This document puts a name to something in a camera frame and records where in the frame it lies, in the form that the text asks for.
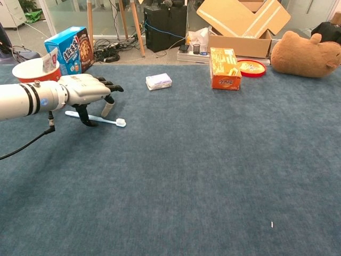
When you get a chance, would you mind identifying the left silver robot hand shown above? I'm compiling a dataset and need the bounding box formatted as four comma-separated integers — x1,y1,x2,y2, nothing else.
59,74,125,127

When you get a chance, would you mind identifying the light blue toothbrush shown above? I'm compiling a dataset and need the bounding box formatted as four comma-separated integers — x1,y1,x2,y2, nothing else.
64,110,127,128

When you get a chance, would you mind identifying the white toothpaste tube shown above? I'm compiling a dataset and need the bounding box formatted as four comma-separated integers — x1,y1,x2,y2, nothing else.
42,47,59,74

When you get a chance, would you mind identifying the blue cookie box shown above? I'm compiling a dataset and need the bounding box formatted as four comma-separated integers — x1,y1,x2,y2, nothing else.
44,26,94,78

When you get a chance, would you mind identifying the red instant noodle cup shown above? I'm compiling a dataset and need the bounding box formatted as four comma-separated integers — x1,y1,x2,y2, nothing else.
11,57,62,83

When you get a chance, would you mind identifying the wooden stand leg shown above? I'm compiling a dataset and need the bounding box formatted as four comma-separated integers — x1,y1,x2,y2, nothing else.
118,0,129,39
129,0,147,58
86,0,94,49

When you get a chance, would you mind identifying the dark blue padded chair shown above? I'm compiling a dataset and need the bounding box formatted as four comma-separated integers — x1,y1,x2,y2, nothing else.
0,22,42,65

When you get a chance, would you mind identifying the small white tissue pack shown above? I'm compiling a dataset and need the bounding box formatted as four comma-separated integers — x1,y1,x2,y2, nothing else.
145,73,173,92

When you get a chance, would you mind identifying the green bag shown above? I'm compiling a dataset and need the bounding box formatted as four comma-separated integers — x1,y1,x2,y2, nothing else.
23,10,43,24

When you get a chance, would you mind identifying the black computer tower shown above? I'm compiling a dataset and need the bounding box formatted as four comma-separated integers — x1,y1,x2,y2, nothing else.
143,5,188,53

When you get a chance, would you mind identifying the white cabinet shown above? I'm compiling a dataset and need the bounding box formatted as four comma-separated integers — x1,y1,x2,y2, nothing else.
0,0,27,29

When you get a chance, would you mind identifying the blue felt table cloth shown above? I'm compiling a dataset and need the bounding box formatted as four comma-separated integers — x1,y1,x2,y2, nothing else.
0,63,341,256

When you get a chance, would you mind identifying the white plastic bag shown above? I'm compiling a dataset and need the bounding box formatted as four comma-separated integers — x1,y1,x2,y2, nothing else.
187,26,210,53

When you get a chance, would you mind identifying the orange snack box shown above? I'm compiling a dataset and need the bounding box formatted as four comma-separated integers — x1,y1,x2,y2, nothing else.
209,47,242,91

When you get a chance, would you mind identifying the red round tin lid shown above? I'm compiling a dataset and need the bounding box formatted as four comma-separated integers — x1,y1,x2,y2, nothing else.
236,59,267,78

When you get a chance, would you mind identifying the brown cardboard box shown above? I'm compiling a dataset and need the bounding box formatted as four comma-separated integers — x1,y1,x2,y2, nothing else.
196,0,291,59

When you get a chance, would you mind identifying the brown capybara plush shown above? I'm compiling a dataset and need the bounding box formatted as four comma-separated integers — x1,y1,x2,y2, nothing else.
270,30,341,79

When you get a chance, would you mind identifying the black cloth covered object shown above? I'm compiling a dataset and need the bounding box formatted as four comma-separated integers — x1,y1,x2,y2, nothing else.
311,21,341,45

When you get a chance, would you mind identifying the black floor cable bundle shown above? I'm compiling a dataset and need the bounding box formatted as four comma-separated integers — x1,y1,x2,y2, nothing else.
93,37,146,63

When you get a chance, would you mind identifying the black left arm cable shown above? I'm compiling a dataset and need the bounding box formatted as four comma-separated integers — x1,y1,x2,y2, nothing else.
0,110,56,161

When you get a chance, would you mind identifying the blue network cable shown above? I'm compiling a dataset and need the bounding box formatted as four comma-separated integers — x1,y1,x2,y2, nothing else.
145,21,187,39

